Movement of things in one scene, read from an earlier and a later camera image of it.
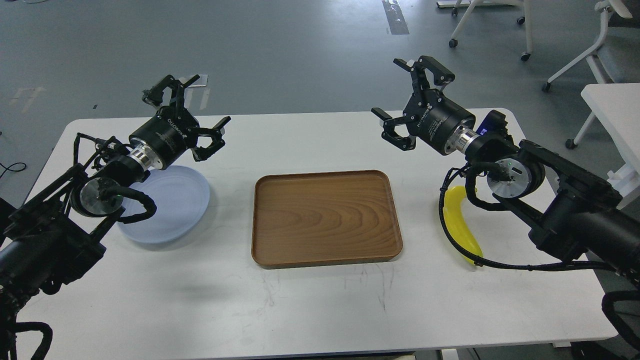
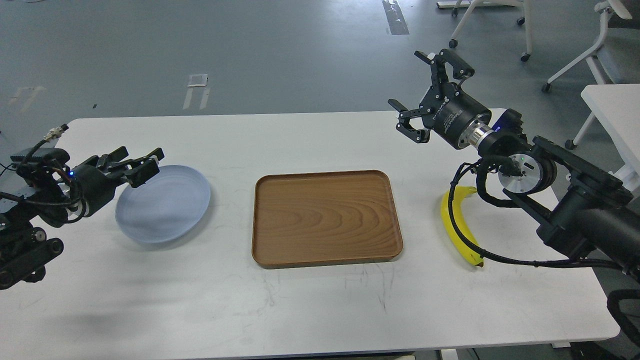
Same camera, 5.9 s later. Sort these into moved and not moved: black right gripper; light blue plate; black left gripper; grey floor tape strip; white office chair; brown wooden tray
Moved: black right gripper; black left gripper
Not moved: grey floor tape strip; brown wooden tray; white office chair; light blue plate
